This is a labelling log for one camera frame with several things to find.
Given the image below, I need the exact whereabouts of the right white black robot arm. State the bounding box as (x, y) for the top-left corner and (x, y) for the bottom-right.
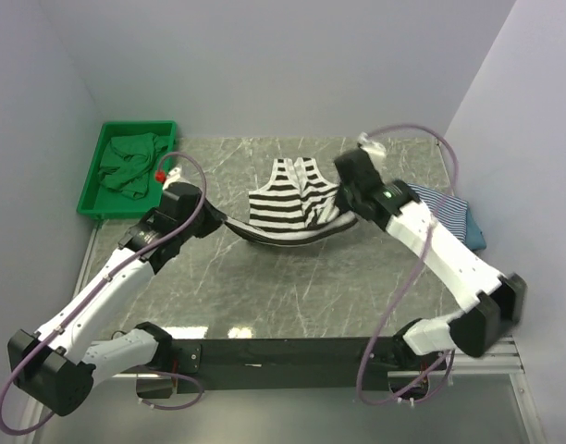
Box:
(334, 148), (527, 369)

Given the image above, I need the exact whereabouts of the green plastic tray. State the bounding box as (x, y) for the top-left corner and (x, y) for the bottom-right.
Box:
(77, 120), (178, 220)

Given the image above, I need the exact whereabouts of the black white striped tank top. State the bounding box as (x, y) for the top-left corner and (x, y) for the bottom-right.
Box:
(225, 157), (358, 247)

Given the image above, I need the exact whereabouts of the green tank top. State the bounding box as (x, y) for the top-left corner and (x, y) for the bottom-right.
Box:
(97, 132), (170, 200)

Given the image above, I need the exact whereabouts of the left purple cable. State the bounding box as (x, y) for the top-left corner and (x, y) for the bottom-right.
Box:
(0, 151), (208, 436)

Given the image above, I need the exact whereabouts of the blue white striped tank top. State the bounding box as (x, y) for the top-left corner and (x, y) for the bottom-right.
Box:
(409, 183), (469, 243)

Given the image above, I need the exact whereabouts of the aluminium frame rail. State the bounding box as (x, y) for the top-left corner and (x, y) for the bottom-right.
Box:
(5, 336), (547, 443)

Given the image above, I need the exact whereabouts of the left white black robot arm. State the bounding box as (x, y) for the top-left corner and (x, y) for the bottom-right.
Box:
(7, 181), (224, 416)

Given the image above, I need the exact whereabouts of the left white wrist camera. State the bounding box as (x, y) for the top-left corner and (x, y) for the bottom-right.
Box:
(154, 166), (186, 190)

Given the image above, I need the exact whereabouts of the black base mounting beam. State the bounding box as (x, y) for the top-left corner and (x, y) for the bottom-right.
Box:
(134, 337), (446, 400)

